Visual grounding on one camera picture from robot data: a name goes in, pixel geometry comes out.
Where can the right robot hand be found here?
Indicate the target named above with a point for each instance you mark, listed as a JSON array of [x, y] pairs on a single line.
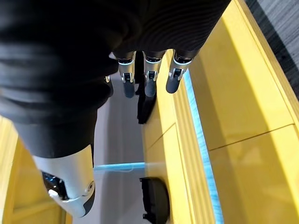
[[58, 58]]

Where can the yellow metal shelf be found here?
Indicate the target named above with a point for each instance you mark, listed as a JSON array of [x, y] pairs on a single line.
[[245, 121], [25, 186]]

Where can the black sole-shaped part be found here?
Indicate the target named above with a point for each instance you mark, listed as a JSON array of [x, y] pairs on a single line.
[[144, 109], [156, 200]]

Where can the blue tape strip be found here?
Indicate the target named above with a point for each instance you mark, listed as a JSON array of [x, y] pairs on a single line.
[[119, 167], [203, 144]]

